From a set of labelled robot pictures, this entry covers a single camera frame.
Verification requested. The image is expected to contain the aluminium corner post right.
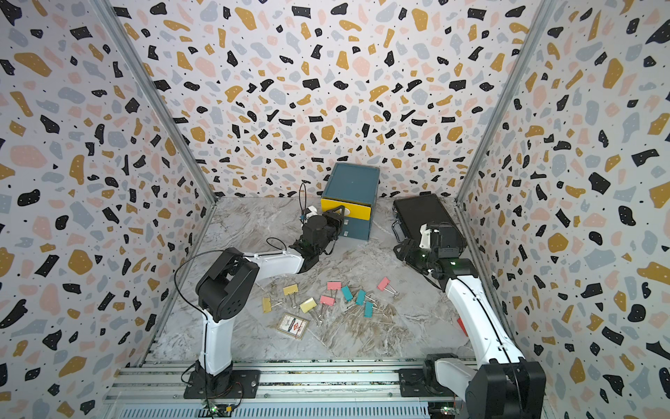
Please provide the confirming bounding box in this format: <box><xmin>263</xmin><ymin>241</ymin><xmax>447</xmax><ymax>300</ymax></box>
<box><xmin>454</xmin><ymin>0</ymin><xmax>556</xmax><ymax>205</ymax></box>

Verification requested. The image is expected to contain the teal binder clip lower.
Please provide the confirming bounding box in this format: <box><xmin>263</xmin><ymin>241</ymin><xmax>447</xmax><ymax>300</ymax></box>
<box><xmin>364</xmin><ymin>301</ymin><xmax>373</xmax><ymax>319</ymax></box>

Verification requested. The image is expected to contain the small packaged card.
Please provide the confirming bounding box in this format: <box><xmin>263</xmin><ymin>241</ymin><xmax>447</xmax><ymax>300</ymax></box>
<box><xmin>276</xmin><ymin>313</ymin><xmax>310</xmax><ymax>340</ymax></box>

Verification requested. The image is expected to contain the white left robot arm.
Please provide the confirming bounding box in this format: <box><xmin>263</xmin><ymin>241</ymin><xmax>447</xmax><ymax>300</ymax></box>
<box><xmin>195</xmin><ymin>205</ymin><xmax>345</xmax><ymax>378</ymax></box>

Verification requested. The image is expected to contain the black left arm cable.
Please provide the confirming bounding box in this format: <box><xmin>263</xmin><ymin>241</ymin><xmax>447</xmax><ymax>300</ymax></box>
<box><xmin>173</xmin><ymin>180</ymin><xmax>347</xmax><ymax>315</ymax></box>

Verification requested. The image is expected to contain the red object behind arm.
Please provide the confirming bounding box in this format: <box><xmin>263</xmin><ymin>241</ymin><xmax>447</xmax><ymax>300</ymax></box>
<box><xmin>457</xmin><ymin>318</ymin><xmax>469</xmax><ymax>337</ymax></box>

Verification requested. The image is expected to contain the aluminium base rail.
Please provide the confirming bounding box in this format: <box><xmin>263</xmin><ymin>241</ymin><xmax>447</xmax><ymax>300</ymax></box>
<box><xmin>101</xmin><ymin>359</ymin><xmax>465</xmax><ymax>418</ymax></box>

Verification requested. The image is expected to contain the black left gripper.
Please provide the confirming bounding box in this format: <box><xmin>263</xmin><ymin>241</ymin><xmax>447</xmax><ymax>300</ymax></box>
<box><xmin>314</xmin><ymin>205</ymin><xmax>345</xmax><ymax>258</ymax></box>

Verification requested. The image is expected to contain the teal binder clip left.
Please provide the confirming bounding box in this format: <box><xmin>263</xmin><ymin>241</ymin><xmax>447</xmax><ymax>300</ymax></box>
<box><xmin>341</xmin><ymin>286</ymin><xmax>353</xmax><ymax>302</ymax></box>

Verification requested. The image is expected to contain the yellow binder clip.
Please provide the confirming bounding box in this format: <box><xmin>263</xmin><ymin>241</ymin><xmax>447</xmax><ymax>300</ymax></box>
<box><xmin>299</xmin><ymin>298</ymin><xmax>323</xmax><ymax>326</ymax></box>
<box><xmin>262</xmin><ymin>297</ymin><xmax>284</xmax><ymax>314</ymax></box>
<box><xmin>283</xmin><ymin>284</ymin><xmax>298</xmax><ymax>308</ymax></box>

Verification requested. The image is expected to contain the black ribbed briefcase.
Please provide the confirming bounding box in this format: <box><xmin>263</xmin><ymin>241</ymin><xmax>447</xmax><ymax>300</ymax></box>
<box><xmin>392</xmin><ymin>194</ymin><xmax>458</xmax><ymax>243</ymax></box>

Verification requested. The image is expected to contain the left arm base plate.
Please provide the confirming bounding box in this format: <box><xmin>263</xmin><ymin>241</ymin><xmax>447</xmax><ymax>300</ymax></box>
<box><xmin>183</xmin><ymin>368</ymin><xmax>261</xmax><ymax>400</ymax></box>

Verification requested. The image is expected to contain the yellow top drawer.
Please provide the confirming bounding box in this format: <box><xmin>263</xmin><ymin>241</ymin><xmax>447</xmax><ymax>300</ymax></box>
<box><xmin>321</xmin><ymin>197</ymin><xmax>373</xmax><ymax>221</ymax></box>

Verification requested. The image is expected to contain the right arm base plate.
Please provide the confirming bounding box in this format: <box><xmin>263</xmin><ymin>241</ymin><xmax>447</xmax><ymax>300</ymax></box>
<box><xmin>398</xmin><ymin>368</ymin><xmax>455</xmax><ymax>398</ymax></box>

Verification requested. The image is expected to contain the pink binder clip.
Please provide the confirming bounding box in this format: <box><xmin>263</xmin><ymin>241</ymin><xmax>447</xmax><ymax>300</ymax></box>
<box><xmin>319</xmin><ymin>295</ymin><xmax>335</xmax><ymax>314</ymax></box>
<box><xmin>327</xmin><ymin>281</ymin><xmax>342</xmax><ymax>298</ymax></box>
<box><xmin>377</xmin><ymin>277</ymin><xmax>399</xmax><ymax>296</ymax></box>

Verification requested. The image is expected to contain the teal binder clip middle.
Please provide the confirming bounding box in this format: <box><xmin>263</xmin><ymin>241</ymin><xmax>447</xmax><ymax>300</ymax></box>
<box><xmin>355</xmin><ymin>290</ymin><xmax>376</xmax><ymax>306</ymax></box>

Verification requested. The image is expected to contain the teal drawer cabinet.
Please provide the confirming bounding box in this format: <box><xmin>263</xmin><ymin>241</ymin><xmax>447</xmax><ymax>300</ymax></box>
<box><xmin>321</xmin><ymin>162</ymin><xmax>380</xmax><ymax>241</ymax></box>

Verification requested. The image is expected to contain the teal binder clip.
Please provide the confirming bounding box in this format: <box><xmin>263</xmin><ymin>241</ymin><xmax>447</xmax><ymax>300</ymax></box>
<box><xmin>341</xmin><ymin>286</ymin><xmax>353</xmax><ymax>302</ymax></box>
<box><xmin>355</xmin><ymin>290</ymin><xmax>376</xmax><ymax>306</ymax></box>
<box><xmin>364</xmin><ymin>301</ymin><xmax>373</xmax><ymax>319</ymax></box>

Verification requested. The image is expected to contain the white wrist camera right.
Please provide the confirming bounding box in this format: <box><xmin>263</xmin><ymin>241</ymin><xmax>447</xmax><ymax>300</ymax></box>
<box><xmin>419</xmin><ymin>223</ymin><xmax>433</xmax><ymax>251</ymax></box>

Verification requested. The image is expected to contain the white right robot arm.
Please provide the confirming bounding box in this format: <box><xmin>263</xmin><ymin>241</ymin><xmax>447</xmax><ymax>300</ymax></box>
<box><xmin>394</xmin><ymin>223</ymin><xmax>546</xmax><ymax>418</ymax></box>

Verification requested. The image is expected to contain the aluminium corner post left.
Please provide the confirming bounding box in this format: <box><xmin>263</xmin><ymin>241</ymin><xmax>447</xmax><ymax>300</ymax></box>
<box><xmin>91</xmin><ymin>0</ymin><xmax>216</xmax><ymax>204</ymax></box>

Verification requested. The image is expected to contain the aluminium corner post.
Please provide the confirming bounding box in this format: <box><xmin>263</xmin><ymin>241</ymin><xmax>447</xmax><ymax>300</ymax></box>
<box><xmin>454</xmin><ymin>0</ymin><xmax>556</xmax><ymax>205</ymax></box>
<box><xmin>91</xmin><ymin>0</ymin><xmax>216</xmax><ymax>204</ymax></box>

